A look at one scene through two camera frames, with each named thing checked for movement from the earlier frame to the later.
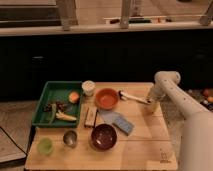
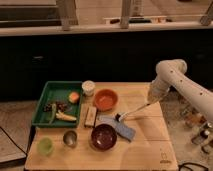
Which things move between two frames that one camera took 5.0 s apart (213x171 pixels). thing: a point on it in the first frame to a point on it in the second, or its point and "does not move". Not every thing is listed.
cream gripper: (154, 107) to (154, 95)
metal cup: (70, 138) does not move
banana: (64, 116) does not move
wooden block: (91, 116) does not move
